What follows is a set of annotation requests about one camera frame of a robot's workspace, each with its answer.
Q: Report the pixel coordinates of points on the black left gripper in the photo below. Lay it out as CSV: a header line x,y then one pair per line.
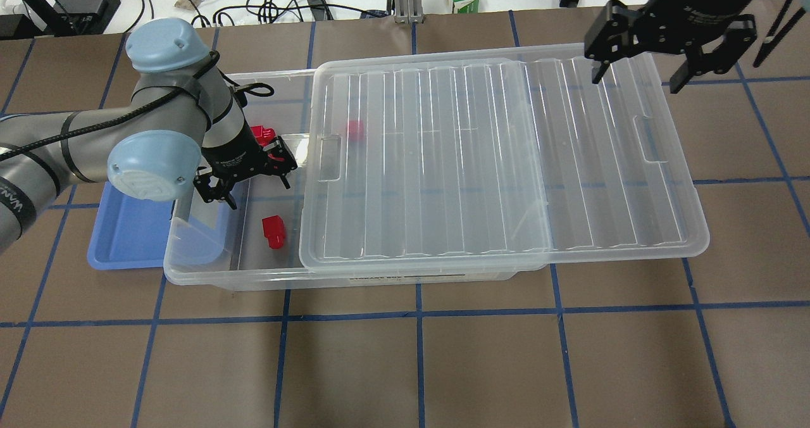
x,y
235,154

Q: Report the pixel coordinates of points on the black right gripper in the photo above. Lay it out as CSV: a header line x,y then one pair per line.
x,y
691,11

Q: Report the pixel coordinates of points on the clear plastic box lid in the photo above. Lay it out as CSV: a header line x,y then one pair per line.
x,y
616,182

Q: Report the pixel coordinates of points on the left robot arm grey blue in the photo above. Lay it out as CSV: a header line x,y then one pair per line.
x,y
184,131

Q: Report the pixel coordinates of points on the red block upper left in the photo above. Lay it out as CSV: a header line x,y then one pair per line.
x,y
263,135

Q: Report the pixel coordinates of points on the clear plastic storage box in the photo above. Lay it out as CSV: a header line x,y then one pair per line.
x,y
266,251

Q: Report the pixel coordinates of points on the red block far compartment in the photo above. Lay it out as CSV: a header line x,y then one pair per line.
x,y
355,131

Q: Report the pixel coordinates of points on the blue plastic tray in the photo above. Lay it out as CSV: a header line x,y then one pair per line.
x,y
131,233

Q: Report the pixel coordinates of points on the black device on table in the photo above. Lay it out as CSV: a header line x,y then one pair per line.
x,y
87,17

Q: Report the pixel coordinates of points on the red block near handle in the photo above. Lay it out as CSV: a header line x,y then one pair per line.
x,y
274,231

